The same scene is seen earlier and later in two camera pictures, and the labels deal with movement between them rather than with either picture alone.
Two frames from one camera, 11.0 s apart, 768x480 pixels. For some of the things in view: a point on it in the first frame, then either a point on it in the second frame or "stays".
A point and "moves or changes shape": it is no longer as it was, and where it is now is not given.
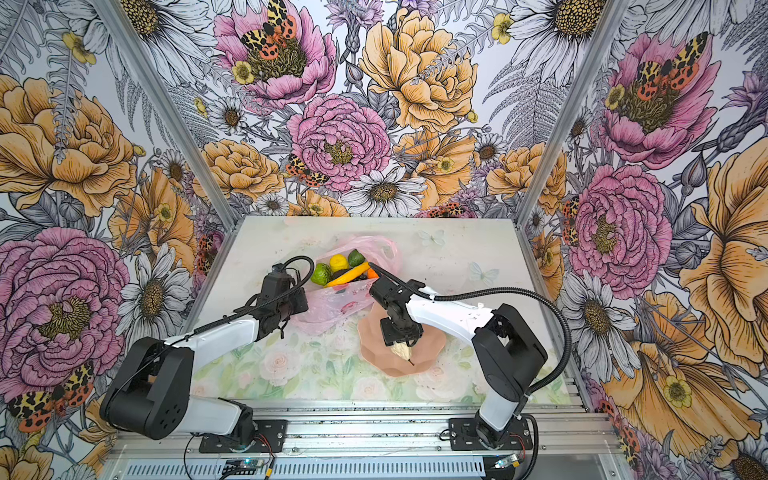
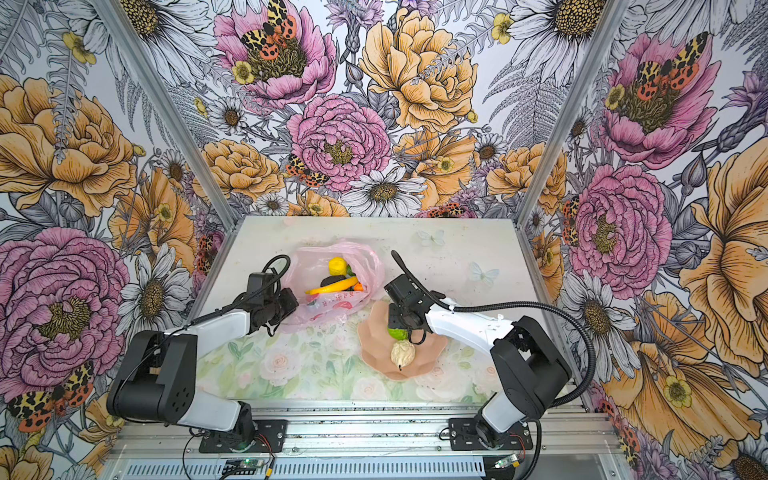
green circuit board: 242,466 stays
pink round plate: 425,351 stays
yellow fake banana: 346,277 to 334,287
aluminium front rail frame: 384,440 stays
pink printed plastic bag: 336,307 moves or changes shape
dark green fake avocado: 355,258 to 331,279
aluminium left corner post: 168,113 stays
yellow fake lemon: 339,262 stays
